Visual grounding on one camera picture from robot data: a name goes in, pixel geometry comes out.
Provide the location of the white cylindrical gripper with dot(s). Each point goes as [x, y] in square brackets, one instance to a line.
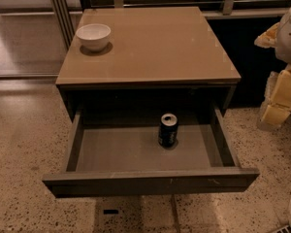
[290, 38]

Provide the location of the dark pepsi can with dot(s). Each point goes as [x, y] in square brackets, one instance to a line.
[168, 129]

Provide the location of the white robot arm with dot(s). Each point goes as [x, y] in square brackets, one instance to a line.
[282, 52]

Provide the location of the grey drawer cabinet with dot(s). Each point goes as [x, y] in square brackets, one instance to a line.
[148, 48]

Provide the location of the open grey top drawer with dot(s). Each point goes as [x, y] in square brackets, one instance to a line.
[111, 155]

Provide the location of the white ceramic bowl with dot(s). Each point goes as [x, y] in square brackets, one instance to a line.
[95, 36]

